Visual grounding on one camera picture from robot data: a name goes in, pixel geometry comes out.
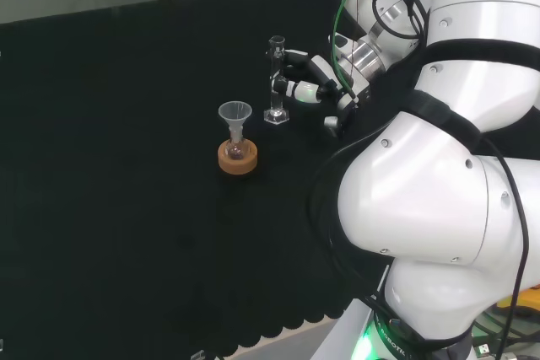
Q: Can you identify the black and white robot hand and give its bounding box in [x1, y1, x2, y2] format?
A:
[271, 50, 373, 114]

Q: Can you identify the clear glass graduated cylinder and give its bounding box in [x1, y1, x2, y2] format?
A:
[264, 35, 291, 126]

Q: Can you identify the clear plastic funnel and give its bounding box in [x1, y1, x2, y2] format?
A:
[218, 100, 253, 138]

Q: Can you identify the small round-bottom glass flask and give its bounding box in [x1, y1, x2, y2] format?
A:
[225, 134, 246, 162]

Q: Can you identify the black bench cloth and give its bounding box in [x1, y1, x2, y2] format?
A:
[0, 0, 540, 360]

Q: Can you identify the yellow stop button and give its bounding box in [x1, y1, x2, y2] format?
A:
[497, 287, 540, 315]

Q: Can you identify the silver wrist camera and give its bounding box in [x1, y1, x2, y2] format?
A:
[323, 114, 352, 139]

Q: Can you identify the brown cork ring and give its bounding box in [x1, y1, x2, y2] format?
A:
[217, 138, 259, 175]

